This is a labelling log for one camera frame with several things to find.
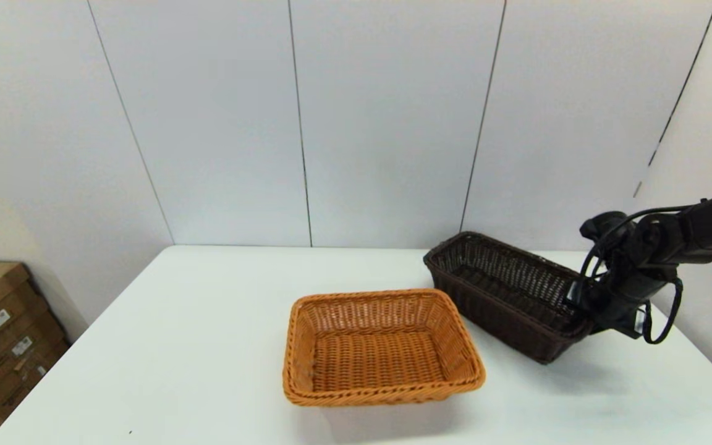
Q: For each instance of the orange wicker basket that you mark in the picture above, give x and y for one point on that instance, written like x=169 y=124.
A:
x=381 y=358

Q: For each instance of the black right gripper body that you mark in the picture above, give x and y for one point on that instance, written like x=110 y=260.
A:
x=622 y=296

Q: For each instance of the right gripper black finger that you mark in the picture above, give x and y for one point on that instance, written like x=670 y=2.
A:
x=578 y=300

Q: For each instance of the dark brown wicker basket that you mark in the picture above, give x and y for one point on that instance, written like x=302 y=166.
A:
x=504 y=290

